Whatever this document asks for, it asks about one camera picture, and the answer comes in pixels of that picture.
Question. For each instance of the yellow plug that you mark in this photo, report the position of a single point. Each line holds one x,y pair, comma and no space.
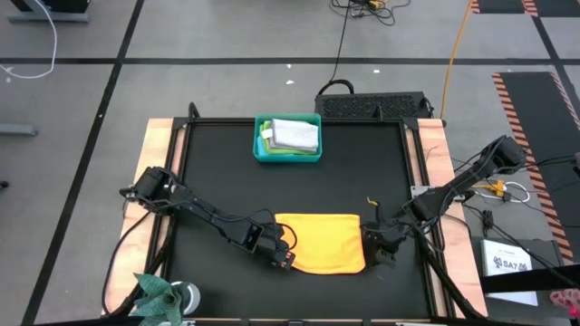
496,186

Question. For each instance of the black table frame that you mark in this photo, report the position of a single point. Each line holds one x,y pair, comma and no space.
217,121

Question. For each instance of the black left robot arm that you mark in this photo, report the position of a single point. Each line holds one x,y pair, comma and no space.
199,210

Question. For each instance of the grey round roll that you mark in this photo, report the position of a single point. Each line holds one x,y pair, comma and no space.
194,296

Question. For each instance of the grey desk foot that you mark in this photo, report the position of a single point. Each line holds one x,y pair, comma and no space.
45,18

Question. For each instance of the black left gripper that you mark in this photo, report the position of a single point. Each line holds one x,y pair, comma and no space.
272,242

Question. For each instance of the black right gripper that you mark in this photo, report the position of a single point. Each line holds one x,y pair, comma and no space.
383,237

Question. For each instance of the orange microfiber towel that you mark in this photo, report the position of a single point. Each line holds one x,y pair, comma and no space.
326,244

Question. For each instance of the black metal bracket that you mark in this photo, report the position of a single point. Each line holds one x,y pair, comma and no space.
127,194

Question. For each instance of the grey floor bar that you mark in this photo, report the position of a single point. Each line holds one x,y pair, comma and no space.
18,130

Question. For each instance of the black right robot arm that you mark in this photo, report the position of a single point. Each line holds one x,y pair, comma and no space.
462,181

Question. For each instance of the small black hazard-striped mat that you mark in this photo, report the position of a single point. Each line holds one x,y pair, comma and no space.
498,5

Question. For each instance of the pink object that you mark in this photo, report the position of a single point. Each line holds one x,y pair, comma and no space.
566,299

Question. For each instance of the teal plastic bin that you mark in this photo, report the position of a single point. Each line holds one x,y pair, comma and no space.
258,156

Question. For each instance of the black camera mount beam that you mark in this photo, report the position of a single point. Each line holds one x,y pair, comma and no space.
530,280

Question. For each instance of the silver metal bracket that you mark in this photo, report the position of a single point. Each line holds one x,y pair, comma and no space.
418,188

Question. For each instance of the grey microfiber towel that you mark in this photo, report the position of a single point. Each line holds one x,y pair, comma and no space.
294,133

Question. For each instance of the black power adapter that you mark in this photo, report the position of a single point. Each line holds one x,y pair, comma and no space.
487,218

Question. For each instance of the black computer case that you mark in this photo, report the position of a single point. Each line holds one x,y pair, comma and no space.
371,106

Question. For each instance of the light blue microfiber towel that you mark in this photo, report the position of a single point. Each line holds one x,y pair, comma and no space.
259,147

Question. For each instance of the white SA7 sign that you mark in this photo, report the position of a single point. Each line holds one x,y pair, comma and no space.
505,262

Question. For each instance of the teal paper plant ornament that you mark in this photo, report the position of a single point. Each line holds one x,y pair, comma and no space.
158,294

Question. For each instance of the large black hazard-striped mat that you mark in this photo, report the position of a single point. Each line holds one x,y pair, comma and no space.
534,117

